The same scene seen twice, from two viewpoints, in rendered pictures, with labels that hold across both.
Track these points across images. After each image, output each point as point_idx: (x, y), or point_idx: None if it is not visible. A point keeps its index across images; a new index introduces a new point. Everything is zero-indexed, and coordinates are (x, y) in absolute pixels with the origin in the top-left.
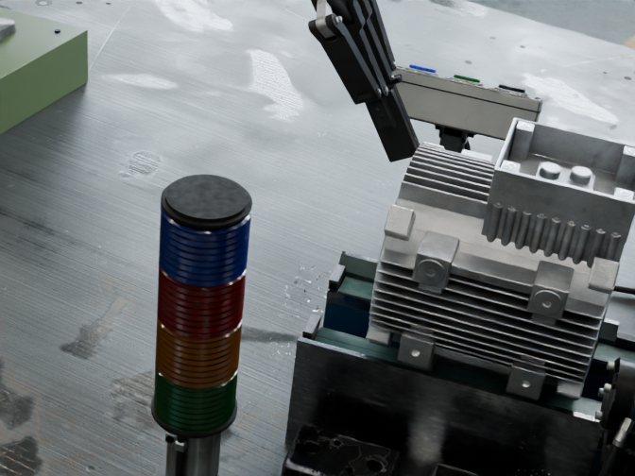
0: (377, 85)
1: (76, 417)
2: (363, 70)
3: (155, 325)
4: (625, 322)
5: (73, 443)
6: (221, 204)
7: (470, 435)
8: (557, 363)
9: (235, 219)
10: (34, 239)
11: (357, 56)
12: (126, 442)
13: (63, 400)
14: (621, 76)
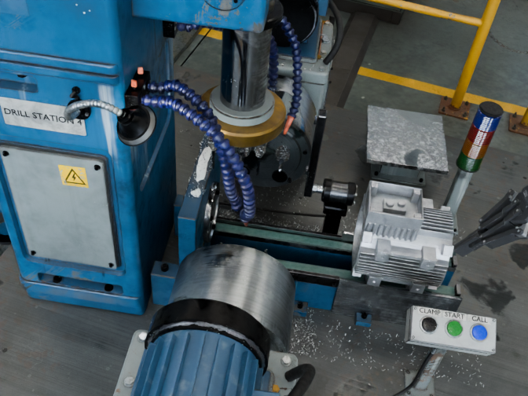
0: (482, 220)
1: (515, 279)
2: (490, 209)
3: (519, 330)
4: (315, 379)
5: (508, 269)
6: (486, 105)
7: None
8: None
9: (480, 104)
10: None
11: (495, 206)
12: (493, 272)
13: (524, 285)
14: None
